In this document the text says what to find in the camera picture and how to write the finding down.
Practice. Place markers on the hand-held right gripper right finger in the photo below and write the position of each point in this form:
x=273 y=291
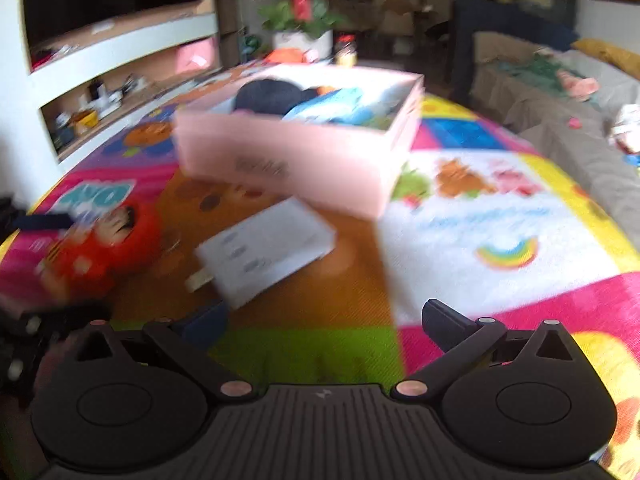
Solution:
x=441 y=326

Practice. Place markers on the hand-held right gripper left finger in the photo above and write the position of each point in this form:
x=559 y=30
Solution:
x=207 y=322

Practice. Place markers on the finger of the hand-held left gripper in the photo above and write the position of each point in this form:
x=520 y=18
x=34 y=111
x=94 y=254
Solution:
x=42 y=222
x=55 y=316

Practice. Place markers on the red round toy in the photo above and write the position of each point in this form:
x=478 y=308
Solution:
x=100 y=255

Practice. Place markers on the white box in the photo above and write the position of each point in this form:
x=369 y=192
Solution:
x=265 y=252

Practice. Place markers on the pink cardboard box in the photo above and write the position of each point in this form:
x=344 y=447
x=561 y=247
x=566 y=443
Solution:
x=300 y=165

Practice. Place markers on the black cat plush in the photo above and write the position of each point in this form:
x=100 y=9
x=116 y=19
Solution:
x=270 y=96

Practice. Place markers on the blue wet wipes pack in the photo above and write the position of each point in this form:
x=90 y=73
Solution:
x=330 y=105

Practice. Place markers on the orange plastic toy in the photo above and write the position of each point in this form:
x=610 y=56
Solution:
x=326 y=90

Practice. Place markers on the colourful play mat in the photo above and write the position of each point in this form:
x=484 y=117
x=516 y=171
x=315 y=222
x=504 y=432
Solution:
x=475 y=225

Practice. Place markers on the yellow toy on shelf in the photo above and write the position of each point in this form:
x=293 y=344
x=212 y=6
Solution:
x=85 y=122

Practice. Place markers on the white television cabinet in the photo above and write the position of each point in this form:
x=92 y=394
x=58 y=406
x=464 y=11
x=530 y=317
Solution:
x=125 y=42

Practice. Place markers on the pink box on shelf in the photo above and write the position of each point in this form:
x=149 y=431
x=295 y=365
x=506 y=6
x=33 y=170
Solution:
x=197 y=55

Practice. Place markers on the grey sofa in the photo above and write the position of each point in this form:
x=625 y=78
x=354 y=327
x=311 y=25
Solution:
x=550 y=120

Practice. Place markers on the small pink toy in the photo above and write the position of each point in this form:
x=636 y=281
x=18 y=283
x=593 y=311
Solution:
x=573 y=122

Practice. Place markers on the green garment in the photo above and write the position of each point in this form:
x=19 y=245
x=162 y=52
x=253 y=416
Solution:
x=537 y=72

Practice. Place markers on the pile of pink clothes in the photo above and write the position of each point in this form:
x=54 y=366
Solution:
x=627 y=127

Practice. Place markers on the watermelon striped ball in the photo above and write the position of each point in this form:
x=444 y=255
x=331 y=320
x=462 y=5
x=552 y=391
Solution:
x=252 y=45

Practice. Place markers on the pink small garment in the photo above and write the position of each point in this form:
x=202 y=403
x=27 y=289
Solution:
x=577 y=85

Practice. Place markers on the orange plastic bowl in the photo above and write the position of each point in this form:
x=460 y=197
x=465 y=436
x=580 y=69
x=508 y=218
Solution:
x=285 y=55

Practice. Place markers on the clear jar with red lid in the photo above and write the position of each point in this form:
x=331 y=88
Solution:
x=345 y=52

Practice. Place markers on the dark blue cabinet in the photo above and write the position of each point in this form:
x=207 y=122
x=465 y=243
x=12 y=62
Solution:
x=490 y=20

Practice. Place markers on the beige dining chair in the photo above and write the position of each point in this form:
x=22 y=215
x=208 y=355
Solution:
x=397 y=15

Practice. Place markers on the yellow cushion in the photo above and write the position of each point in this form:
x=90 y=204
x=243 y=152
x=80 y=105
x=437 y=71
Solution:
x=605 y=55

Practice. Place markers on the potted pink orchid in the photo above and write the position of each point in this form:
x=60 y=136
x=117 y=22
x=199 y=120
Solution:
x=300 y=10

